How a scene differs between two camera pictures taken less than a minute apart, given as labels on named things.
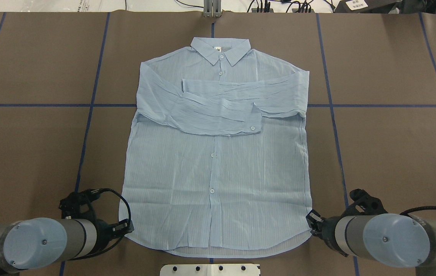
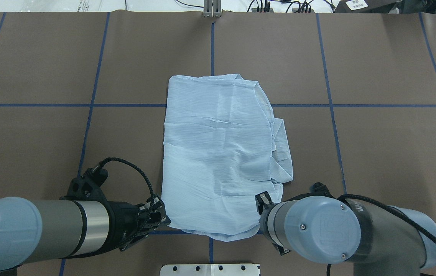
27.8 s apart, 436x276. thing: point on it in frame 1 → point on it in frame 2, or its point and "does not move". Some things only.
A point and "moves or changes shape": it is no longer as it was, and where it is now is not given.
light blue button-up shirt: x=216 y=165 moves or changes shape
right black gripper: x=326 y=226 → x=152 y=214
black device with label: x=364 y=6 does not move
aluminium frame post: x=212 y=8 does not move
